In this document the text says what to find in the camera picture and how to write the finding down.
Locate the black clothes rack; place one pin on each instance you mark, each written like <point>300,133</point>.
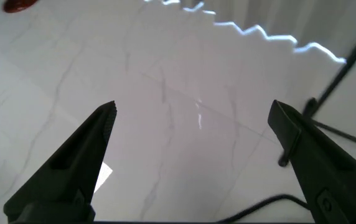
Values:
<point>336,79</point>

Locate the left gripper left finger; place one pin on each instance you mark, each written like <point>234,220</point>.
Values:
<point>69,174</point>

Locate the red round object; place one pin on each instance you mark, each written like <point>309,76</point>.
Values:
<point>17,4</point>

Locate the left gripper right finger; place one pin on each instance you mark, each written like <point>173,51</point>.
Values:
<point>336,180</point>

